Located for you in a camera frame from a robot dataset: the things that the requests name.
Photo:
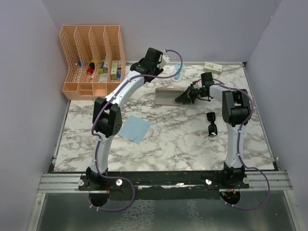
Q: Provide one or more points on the peach desk file organizer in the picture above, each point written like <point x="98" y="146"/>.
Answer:
<point x="96" y="60"/>

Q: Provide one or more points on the aluminium rail frame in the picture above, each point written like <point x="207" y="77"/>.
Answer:
<point x="59" y="183"/>

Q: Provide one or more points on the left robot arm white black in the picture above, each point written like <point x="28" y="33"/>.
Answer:
<point x="107" y="117"/>

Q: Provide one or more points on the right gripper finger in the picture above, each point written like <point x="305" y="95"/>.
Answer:
<point x="188" y="101"/>
<point x="184" y="96"/>

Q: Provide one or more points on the blue white packaged item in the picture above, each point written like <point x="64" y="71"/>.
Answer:
<point x="179" y="70"/>

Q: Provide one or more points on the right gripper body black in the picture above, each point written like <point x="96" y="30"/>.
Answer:
<point x="193" y="93"/>

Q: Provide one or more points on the light blue cleaning cloth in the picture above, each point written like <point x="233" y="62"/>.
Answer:
<point x="134" y="129"/>

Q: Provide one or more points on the red black small bottle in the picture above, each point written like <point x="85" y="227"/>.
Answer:
<point x="91" y="68"/>

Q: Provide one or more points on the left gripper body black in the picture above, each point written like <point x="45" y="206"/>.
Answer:
<point x="157" y="70"/>

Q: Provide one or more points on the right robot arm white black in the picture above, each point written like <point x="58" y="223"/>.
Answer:
<point x="236" y="111"/>

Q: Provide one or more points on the black sunglasses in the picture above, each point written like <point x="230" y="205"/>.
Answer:
<point x="212" y="128"/>

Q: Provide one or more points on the small white green box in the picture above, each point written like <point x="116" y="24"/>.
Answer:
<point x="213" y="68"/>

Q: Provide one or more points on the pink glasses case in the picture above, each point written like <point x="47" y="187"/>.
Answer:
<point x="167" y="96"/>

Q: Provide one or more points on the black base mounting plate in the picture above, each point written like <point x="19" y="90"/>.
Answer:
<point x="161" y="185"/>

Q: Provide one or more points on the green white box in organizer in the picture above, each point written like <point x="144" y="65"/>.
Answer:
<point x="114" y="69"/>

